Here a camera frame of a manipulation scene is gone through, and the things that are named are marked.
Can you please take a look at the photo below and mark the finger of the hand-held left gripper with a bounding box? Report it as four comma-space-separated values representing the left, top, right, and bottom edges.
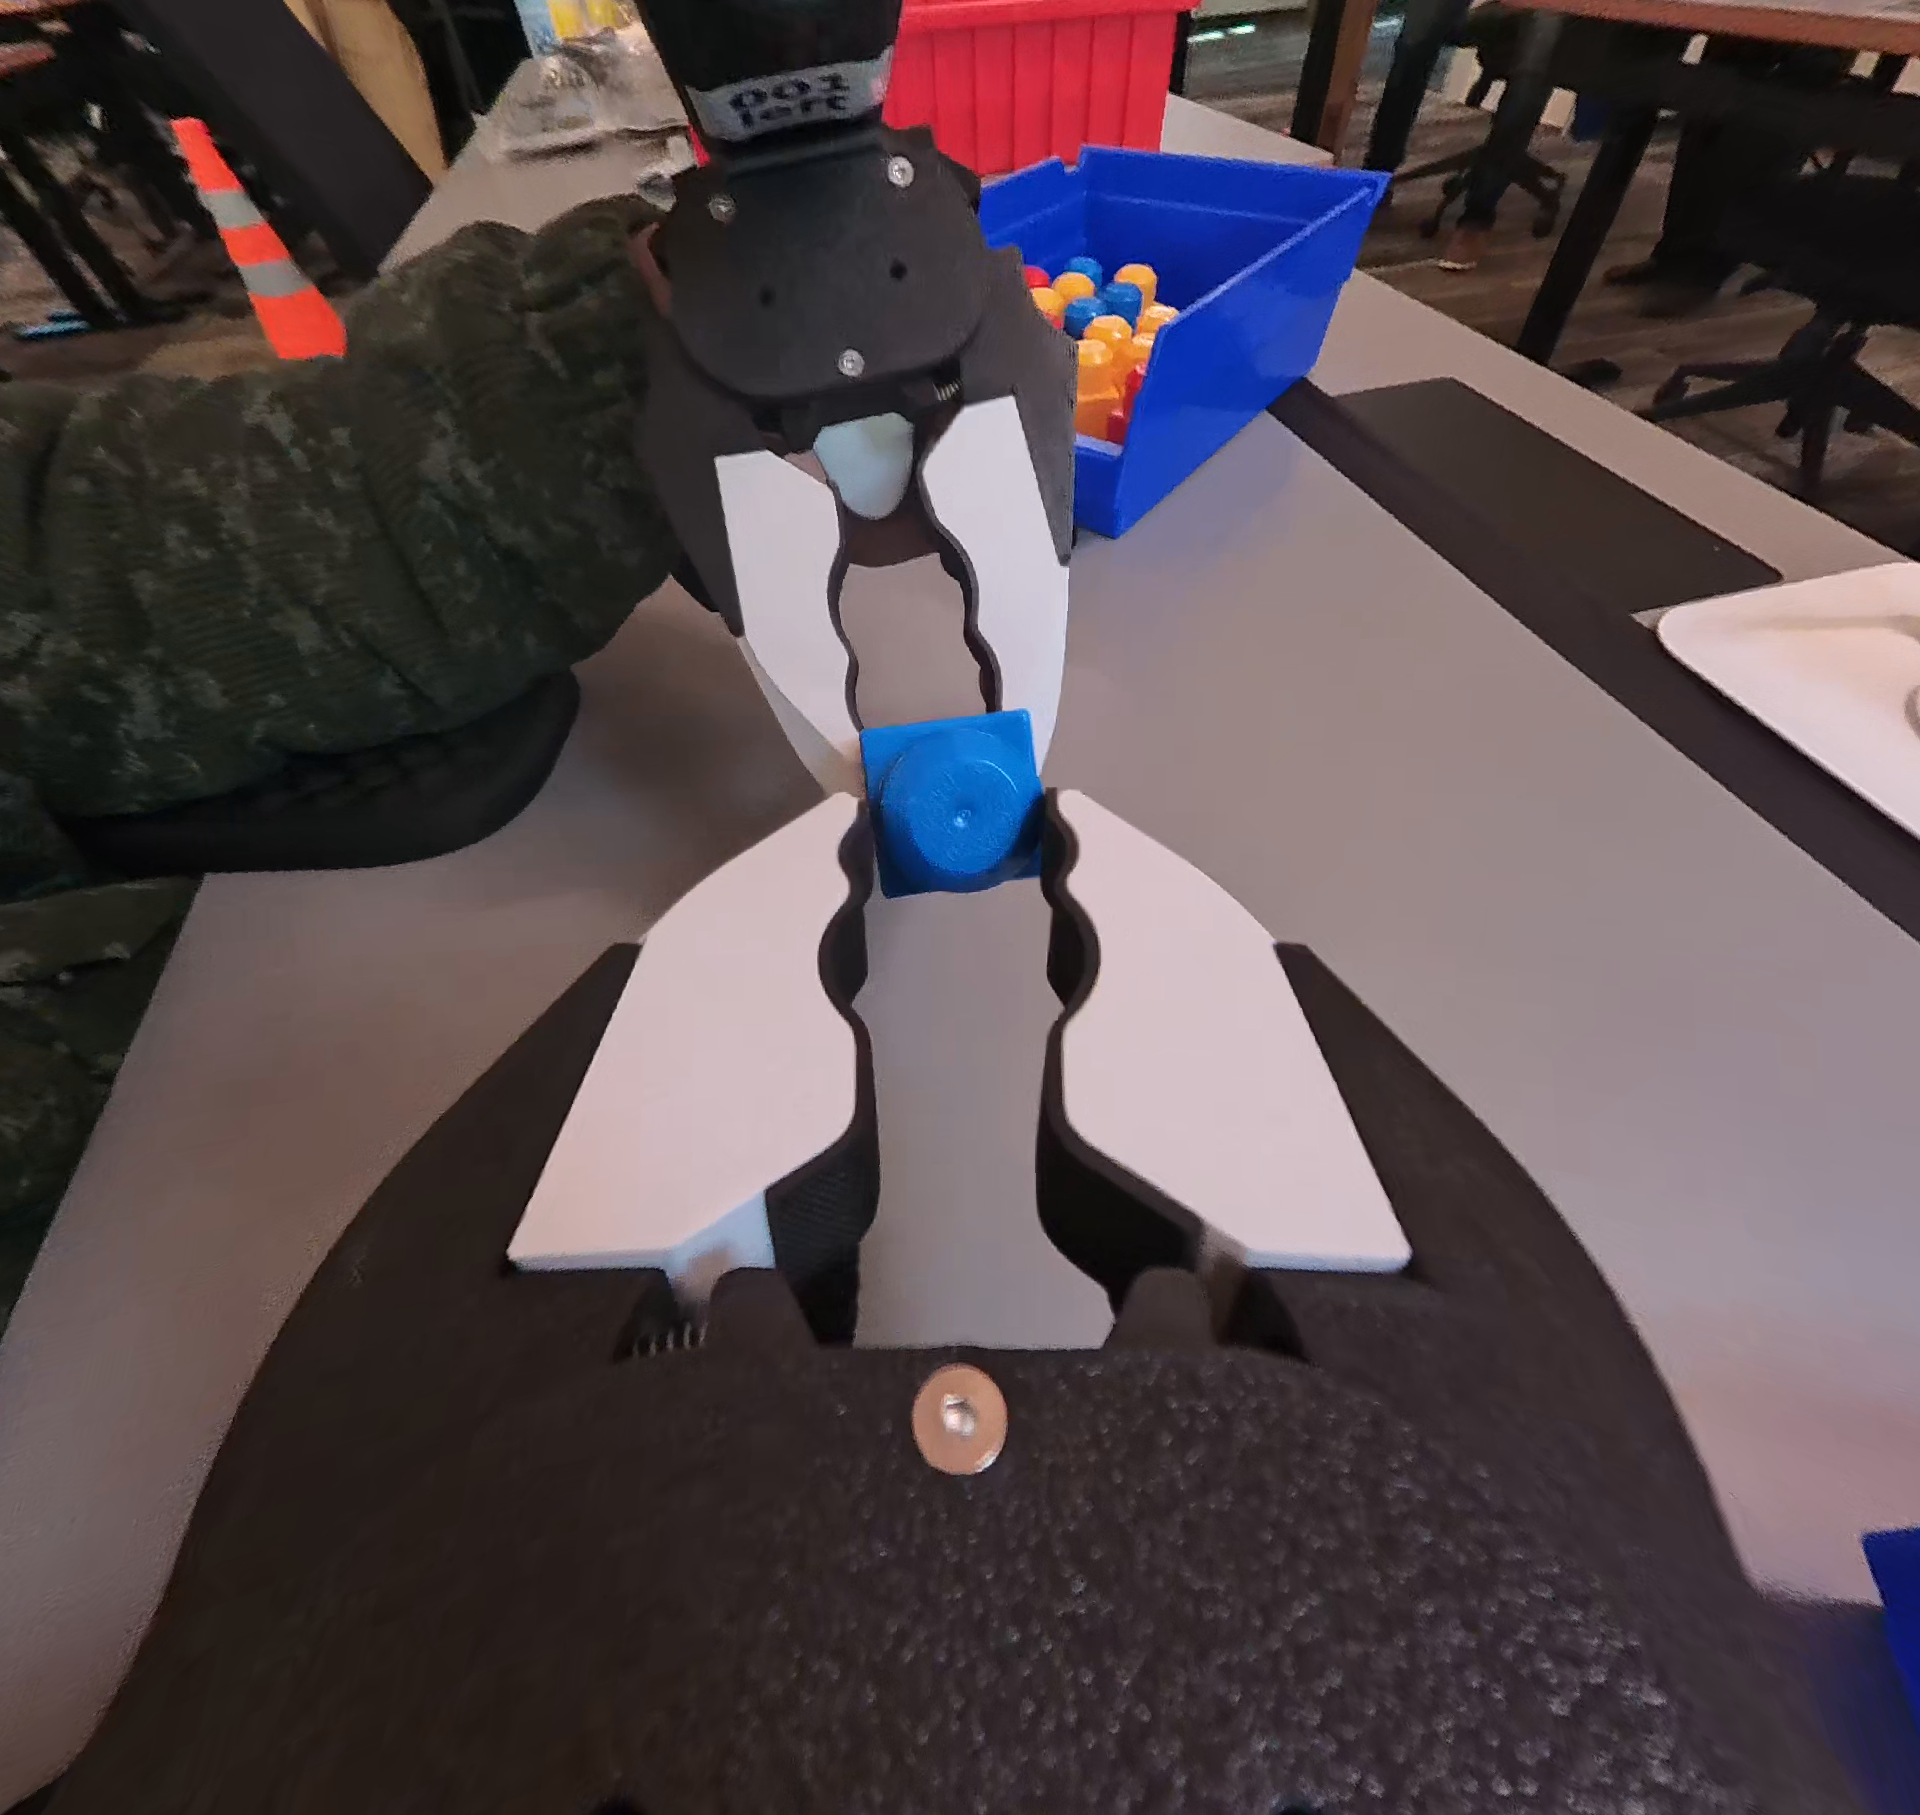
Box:
713, 449, 875, 802
911, 397, 1075, 785

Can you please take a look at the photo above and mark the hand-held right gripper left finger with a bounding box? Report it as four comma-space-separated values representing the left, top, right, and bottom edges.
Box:
506, 795, 880, 1340

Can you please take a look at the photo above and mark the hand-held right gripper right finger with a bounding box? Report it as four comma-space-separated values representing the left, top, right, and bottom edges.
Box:
1037, 787, 1416, 1314

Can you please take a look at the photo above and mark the pile of mega blocks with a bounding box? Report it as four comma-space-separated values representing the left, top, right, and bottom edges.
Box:
1025, 255, 1189, 444

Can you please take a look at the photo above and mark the blue mega block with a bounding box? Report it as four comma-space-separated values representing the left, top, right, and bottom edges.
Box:
860, 708, 1047, 899

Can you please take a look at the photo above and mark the blue plastic bin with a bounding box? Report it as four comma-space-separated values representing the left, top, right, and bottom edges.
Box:
1801, 1523, 1920, 1815
974, 145, 1395, 542

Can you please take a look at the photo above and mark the person's left forearm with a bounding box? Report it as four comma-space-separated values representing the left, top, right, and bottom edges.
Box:
0, 195, 677, 820

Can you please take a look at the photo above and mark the clear plastic bag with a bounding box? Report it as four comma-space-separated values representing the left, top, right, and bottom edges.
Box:
488, 37, 698, 168

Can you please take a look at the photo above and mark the red plastic bin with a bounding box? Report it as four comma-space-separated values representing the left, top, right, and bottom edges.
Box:
885, 0, 1205, 182

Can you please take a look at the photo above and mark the black mesh armrest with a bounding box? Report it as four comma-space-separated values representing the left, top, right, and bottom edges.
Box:
67, 668, 583, 875

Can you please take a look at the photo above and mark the tan coat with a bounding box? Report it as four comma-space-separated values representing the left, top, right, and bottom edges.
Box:
262, 0, 452, 182

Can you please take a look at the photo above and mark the orange traffic cone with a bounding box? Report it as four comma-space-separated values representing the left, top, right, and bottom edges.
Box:
171, 117, 349, 361

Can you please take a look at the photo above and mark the black office chair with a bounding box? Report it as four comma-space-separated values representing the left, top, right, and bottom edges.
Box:
1395, 0, 1568, 242
1641, 187, 1920, 504

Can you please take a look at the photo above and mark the black leaning panel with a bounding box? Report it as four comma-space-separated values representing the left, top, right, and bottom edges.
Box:
29, 0, 438, 271

